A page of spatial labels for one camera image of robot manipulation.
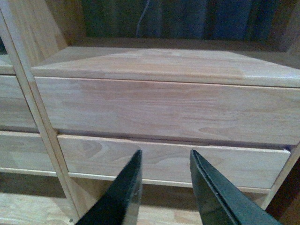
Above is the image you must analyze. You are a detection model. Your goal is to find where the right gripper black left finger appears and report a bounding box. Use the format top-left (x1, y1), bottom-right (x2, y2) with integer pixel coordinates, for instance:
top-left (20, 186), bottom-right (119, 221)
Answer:
top-left (77, 150), bottom-right (143, 225)

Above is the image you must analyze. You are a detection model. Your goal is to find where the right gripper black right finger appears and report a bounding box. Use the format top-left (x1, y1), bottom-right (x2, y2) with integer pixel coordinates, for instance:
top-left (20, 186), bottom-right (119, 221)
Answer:
top-left (190, 150), bottom-right (281, 225)

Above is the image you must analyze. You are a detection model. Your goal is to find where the lower wooden drawer right unit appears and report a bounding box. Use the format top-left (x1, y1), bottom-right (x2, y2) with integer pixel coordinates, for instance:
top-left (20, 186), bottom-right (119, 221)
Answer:
top-left (58, 135), bottom-right (290, 189)

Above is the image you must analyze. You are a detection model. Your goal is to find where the wooden drawer unit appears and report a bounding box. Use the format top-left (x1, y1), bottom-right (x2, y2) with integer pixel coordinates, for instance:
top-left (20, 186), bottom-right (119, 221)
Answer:
top-left (0, 131), bottom-right (56, 176)
top-left (36, 77), bottom-right (300, 145)
top-left (58, 135), bottom-right (290, 189)
top-left (0, 75), bottom-right (38, 133)

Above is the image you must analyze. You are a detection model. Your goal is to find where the upper wooden drawer right unit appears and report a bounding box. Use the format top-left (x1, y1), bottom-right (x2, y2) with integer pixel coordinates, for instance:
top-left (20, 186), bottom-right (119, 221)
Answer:
top-left (36, 77), bottom-right (300, 145)

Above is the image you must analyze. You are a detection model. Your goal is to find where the right wooden cabinet unit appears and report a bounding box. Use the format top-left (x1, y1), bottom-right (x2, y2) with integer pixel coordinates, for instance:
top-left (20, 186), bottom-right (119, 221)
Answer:
top-left (0, 0), bottom-right (300, 219)

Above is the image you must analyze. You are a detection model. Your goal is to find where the wooden cabinet unit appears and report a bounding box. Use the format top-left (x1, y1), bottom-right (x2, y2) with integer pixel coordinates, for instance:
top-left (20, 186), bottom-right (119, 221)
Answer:
top-left (0, 0), bottom-right (300, 219)
top-left (0, 9), bottom-right (80, 225)

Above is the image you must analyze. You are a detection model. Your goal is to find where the lower wooden drawer left unit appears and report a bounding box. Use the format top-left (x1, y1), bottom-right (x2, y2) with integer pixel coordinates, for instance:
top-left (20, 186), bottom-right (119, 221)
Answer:
top-left (0, 131), bottom-right (56, 176)

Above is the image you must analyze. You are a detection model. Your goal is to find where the upper wooden drawer left unit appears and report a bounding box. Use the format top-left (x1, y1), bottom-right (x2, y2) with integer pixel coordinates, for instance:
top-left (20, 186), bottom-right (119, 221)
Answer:
top-left (0, 75), bottom-right (38, 133)

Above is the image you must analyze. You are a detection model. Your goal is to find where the grey curtain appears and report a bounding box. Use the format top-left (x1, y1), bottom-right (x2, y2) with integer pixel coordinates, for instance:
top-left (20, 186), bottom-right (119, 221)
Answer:
top-left (82, 0), bottom-right (279, 41)

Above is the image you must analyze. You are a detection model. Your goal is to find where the left wooden cabinet unit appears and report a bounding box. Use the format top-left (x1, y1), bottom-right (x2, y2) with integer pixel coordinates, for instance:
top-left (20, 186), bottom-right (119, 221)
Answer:
top-left (0, 9), bottom-right (80, 225)

